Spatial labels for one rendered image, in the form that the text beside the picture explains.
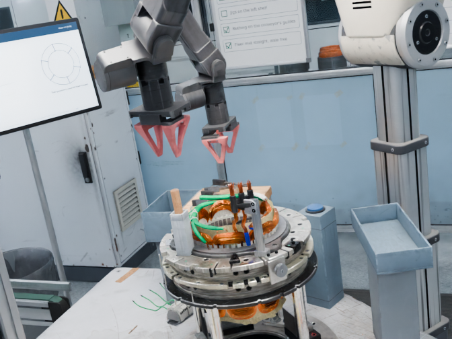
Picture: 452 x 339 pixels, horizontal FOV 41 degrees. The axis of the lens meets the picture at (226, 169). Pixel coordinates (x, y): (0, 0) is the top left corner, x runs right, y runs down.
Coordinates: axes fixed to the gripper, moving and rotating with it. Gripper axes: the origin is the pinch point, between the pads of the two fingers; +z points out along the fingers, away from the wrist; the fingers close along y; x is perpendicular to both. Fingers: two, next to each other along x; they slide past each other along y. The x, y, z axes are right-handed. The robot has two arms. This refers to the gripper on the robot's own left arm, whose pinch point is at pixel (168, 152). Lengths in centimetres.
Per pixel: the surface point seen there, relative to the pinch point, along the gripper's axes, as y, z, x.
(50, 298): -70, 58, 18
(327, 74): -55, 42, 225
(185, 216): 1.9, 13.2, -1.0
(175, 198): 0.9, 9.0, -1.7
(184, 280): 2.7, 24.2, -6.4
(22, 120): -94, 10, 46
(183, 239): 1.6, 17.4, -2.7
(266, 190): -3.1, 26.9, 41.6
